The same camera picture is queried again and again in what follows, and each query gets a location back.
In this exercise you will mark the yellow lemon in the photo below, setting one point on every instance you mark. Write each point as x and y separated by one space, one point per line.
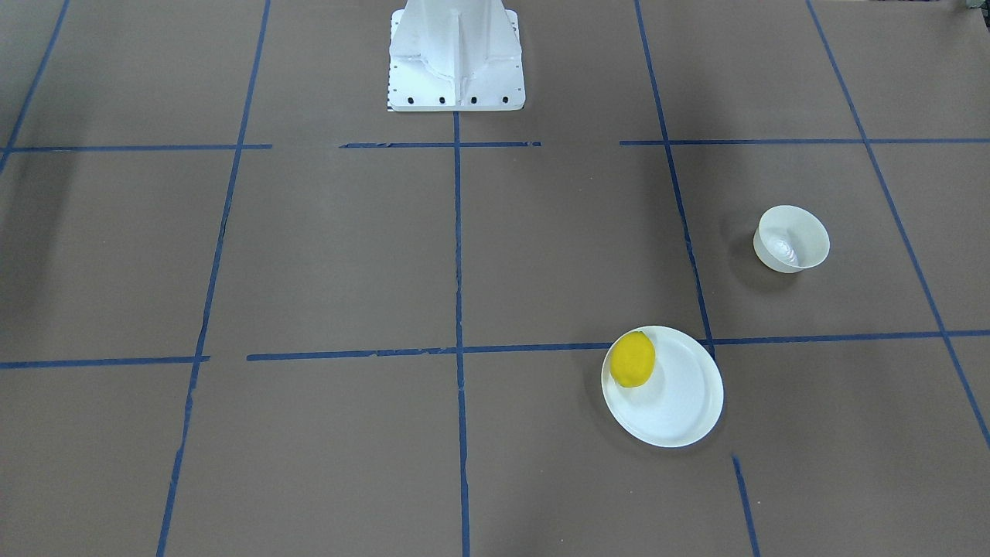
632 360

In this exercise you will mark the white round plate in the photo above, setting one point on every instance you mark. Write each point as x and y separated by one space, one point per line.
681 401

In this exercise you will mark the white round bowl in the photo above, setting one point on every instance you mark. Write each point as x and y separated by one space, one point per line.
789 239

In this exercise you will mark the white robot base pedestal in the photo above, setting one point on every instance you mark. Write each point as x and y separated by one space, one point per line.
455 56

